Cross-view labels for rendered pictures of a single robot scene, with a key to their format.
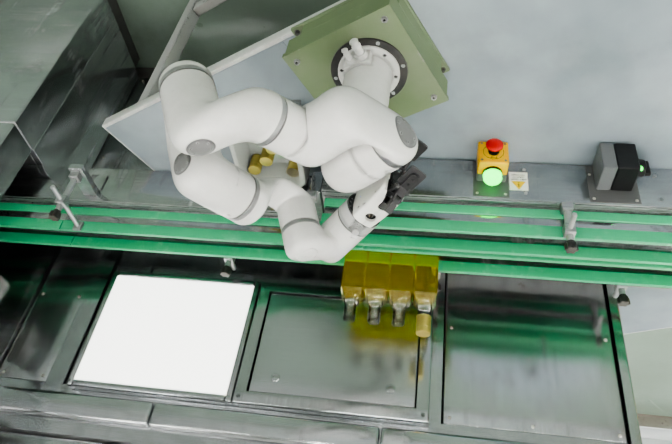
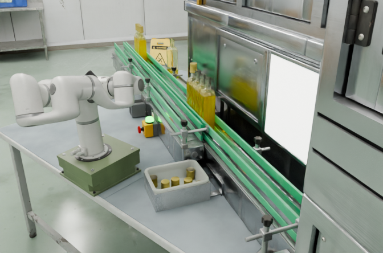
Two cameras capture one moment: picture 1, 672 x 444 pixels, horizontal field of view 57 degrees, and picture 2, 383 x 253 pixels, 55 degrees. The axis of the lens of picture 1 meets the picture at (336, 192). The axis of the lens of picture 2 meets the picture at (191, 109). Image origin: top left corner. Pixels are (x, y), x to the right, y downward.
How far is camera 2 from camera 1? 1.74 m
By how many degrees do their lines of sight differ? 69
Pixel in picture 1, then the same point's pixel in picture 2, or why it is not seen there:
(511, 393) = (207, 40)
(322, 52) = (85, 164)
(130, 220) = (273, 205)
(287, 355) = (252, 74)
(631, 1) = (66, 130)
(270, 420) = (256, 34)
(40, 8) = not seen: outside the picture
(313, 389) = (243, 50)
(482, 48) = not seen: hidden behind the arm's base
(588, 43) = not seen: hidden behind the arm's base
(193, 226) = (245, 174)
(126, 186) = (272, 242)
